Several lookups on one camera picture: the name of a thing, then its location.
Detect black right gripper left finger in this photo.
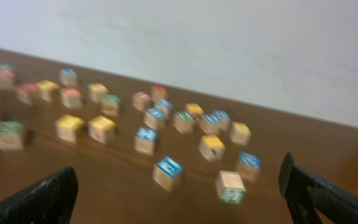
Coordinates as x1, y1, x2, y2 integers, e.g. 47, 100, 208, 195
0, 166, 79, 223

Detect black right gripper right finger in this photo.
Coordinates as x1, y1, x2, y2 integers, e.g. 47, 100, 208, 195
278, 152, 358, 223

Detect blue D block lower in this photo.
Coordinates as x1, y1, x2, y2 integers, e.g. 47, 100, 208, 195
236, 151, 261, 182

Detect blue d block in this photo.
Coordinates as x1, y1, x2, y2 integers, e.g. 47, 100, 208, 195
213, 110, 231, 131
236, 151, 261, 182

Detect yellow block centre left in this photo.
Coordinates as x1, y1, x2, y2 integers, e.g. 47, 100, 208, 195
55, 114, 84, 144

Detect green R block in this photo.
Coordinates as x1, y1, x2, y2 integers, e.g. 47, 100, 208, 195
0, 121, 26, 151

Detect yellow block centre right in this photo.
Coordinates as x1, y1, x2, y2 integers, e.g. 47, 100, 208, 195
88, 116, 116, 144

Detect yellow 8 block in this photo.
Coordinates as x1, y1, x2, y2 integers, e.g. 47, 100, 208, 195
230, 122, 252, 146

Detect red U block upper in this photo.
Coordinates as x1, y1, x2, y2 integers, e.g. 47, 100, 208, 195
60, 87, 83, 109

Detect yellow K block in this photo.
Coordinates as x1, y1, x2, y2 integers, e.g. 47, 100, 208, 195
198, 134, 226, 162

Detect blue 2 block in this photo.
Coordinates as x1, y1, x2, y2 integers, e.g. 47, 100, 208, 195
134, 127, 158, 155

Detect blue D block upper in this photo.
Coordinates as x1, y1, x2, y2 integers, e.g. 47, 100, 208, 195
213, 110, 231, 131

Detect red E block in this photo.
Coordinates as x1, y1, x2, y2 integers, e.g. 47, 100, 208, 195
17, 83, 39, 105

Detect green B block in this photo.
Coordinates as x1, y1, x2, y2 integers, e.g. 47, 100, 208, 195
101, 95, 121, 116

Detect yellow O block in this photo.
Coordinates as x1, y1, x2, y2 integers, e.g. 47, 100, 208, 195
36, 80, 59, 103

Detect blue P block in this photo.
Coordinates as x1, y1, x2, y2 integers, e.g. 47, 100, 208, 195
152, 156, 184, 192

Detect blue 5 block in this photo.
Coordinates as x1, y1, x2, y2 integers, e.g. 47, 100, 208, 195
200, 114, 221, 134

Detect yellow block upper middle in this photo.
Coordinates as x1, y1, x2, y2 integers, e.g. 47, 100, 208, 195
88, 83, 108, 103

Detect blue X block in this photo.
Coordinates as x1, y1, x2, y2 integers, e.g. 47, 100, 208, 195
60, 68, 78, 86

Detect red X block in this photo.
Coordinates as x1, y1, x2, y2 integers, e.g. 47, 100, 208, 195
0, 70, 16, 90

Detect blue T block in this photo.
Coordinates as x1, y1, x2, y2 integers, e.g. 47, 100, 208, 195
144, 108, 166, 130

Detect red I block upper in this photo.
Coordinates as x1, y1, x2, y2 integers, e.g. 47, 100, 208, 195
132, 91, 152, 111

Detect yellow block upper right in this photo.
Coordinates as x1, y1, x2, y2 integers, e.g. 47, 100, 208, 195
185, 103, 204, 122

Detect green Z block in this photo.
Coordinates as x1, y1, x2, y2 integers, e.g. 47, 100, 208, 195
173, 111, 195, 134

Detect green F block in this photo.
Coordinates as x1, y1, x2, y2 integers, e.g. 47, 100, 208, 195
0, 63, 15, 71

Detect blue L block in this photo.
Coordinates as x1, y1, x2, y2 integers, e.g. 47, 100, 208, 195
155, 99, 173, 118

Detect red block top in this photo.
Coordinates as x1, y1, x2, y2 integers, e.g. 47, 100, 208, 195
151, 85, 168, 101

